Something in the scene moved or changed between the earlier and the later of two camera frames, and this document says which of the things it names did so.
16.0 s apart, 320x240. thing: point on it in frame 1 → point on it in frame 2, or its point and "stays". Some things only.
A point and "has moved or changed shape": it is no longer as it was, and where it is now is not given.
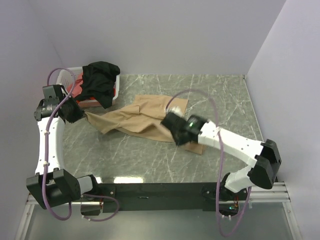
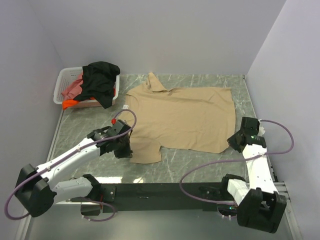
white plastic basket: [66, 76] stays
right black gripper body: [178, 140] → [233, 141]
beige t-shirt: [143, 118] has moved or changed shape
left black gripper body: [74, 111] → [123, 149]
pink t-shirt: [78, 88] stays
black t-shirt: [99, 82] stays
